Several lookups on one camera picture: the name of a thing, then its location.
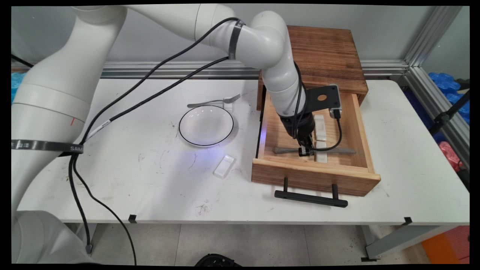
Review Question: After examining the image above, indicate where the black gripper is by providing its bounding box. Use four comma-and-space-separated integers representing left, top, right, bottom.
279, 112, 316, 157

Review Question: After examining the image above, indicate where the silver table knife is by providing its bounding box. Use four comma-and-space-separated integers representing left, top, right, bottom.
273, 146, 357, 155

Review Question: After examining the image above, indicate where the light wooden drawer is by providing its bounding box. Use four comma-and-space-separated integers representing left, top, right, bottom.
251, 85, 382, 197

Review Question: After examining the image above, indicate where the silver fork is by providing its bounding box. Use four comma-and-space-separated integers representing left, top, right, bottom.
187, 94, 241, 109

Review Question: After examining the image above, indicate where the dark wooden cabinet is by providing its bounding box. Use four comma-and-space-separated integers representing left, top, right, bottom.
256, 24, 369, 111

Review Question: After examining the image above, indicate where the white plate with black rim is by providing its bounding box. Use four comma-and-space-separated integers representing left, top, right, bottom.
178, 105, 235, 147

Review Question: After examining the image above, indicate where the grey table leg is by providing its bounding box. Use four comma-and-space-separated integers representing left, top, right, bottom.
360, 225, 456, 262

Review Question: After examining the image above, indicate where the black round floor object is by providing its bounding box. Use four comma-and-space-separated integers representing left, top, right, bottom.
194, 253, 242, 267

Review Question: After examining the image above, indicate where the pink foam piece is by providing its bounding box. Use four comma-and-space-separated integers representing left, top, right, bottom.
438, 141, 464, 173

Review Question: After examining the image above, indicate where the blue foam padding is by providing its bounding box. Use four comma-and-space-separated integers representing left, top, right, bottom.
427, 72, 470, 126
11, 72, 27, 102

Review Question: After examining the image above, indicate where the orange box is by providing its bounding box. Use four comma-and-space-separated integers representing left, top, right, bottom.
421, 225, 470, 265

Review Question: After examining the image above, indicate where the black drawer handle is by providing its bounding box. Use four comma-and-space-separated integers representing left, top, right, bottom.
274, 177, 349, 208

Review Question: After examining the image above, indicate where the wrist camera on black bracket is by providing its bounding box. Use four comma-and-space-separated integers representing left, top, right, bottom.
306, 84, 342, 120

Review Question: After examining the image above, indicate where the dark strap around arm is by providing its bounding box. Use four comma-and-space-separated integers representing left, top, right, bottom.
228, 21, 246, 60

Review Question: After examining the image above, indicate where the aluminium frame side rail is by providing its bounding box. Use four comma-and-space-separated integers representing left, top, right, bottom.
399, 67, 470, 169

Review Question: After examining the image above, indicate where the horizontal aluminium frame rail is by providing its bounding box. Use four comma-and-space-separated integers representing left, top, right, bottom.
11, 60, 409, 80

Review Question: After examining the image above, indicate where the aluminium frame corner post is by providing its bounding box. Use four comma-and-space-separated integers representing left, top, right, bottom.
403, 6, 464, 69

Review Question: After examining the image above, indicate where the black cable with white label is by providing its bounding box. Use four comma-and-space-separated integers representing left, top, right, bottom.
67, 54, 231, 254

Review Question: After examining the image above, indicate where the grey strap with white print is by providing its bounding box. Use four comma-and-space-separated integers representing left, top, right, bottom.
11, 139, 84, 155

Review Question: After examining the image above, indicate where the thin black background cable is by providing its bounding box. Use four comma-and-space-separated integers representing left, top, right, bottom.
11, 54, 35, 69

